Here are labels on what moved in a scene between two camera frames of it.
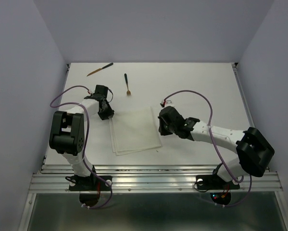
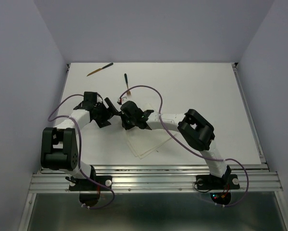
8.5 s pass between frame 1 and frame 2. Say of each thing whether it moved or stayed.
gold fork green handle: stayed
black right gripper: moved
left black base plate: stayed
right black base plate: stayed
